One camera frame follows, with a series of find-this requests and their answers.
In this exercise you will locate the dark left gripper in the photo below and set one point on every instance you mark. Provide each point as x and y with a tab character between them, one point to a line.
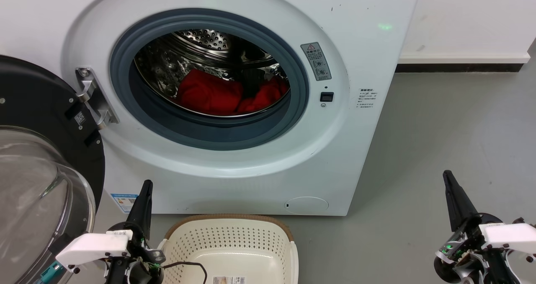
142	271

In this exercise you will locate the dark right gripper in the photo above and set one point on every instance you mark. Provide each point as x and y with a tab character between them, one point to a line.
465	254

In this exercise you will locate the blue energy label sticker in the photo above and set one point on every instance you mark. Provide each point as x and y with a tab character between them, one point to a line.
124	202

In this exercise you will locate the cream perforated laundry basket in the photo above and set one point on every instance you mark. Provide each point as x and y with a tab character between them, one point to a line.
234	242

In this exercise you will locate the dark wall baseboard strip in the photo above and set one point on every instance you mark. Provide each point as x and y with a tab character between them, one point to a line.
460	67

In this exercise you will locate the red garment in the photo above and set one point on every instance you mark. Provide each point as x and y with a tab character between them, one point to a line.
209	93

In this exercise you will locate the grey warning sticker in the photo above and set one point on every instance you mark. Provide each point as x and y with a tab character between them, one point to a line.
316	61

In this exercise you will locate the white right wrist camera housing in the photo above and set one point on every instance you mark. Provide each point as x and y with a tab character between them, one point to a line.
511	236

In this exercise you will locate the printed label with barcode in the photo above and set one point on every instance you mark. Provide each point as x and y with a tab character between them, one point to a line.
229	280

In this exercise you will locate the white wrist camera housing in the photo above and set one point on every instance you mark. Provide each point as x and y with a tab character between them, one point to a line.
511	236
92	246

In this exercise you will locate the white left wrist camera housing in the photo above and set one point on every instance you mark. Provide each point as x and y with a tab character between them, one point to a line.
92	246

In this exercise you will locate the white front-load washing machine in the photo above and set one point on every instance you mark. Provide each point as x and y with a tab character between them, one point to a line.
234	183

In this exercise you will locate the washing machine door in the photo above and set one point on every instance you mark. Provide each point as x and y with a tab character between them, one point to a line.
37	108

